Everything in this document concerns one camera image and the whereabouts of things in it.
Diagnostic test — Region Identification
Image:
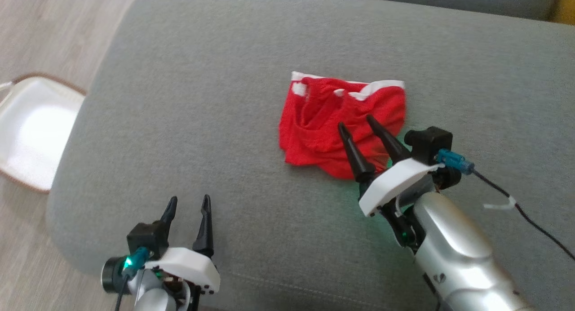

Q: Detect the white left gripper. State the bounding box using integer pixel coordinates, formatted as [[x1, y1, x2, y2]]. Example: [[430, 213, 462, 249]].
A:
[[144, 194, 221, 296]]

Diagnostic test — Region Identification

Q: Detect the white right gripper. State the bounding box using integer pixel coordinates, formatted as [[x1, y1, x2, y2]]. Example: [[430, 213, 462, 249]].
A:
[[338, 115, 443, 249]]

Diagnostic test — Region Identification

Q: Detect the red and white sports jersey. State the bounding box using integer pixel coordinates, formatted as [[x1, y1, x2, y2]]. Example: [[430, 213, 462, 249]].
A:
[[278, 71, 407, 180]]

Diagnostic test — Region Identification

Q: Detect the grey fabric sofa chaise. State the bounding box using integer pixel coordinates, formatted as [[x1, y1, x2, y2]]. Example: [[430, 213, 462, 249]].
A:
[[45, 0, 575, 311]]

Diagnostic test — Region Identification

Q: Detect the white basket with brown rim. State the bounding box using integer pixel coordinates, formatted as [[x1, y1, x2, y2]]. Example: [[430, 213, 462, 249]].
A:
[[0, 73, 87, 194]]

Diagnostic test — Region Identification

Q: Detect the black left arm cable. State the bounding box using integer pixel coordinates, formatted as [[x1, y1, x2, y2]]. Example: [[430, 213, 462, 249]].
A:
[[114, 275, 132, 311]]

